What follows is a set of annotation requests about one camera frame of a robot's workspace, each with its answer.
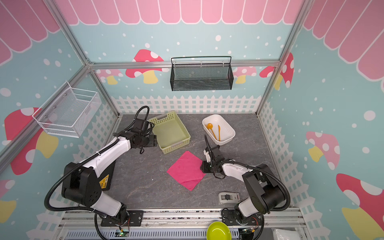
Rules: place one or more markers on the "white small device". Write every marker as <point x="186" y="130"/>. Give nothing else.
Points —
<point x="229" y="198"/>

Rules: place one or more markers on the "black box with yellow label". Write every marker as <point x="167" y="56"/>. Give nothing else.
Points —
<point x="105" y="179"/>

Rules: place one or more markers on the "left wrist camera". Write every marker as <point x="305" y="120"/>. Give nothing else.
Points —
<point x="140" y="126"/>

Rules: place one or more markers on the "orange chopstick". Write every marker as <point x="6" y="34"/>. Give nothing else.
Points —
<point x="219" y="133"/>

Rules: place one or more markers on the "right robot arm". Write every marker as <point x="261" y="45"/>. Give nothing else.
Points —
<point x="266" y="192"/>

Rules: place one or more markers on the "black wire mesh basket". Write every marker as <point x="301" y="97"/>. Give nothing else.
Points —
<point x="211" y="73"/>

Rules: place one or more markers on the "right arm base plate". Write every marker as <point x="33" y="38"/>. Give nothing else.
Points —
<point x="232" y="217"/>

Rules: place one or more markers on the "pink paper napkin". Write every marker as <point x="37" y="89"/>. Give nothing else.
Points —
<point x="187" y="170"/>

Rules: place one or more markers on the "white wire mesh basket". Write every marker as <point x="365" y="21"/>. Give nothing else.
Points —
<point x="68" y="112"/>

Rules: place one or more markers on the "white plastic tub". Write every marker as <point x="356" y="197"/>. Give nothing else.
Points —
<point x="227" y="132"/>

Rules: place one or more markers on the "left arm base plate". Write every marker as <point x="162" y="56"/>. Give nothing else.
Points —
<point x="131" y="218"/>

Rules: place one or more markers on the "orange spoon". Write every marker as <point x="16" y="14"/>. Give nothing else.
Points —
<point x="210" y="128"/>

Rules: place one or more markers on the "green perforated plastic basket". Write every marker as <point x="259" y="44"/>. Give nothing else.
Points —
<point x="170" y="131"/>

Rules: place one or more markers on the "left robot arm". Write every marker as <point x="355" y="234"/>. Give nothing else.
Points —
<point x="80" y="182"/>

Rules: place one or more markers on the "lime green bowl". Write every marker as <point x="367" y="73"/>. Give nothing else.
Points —
<point x="218" y="231"/>

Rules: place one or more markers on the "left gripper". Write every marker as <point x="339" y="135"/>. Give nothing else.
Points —
<point x="153" y="141"/>

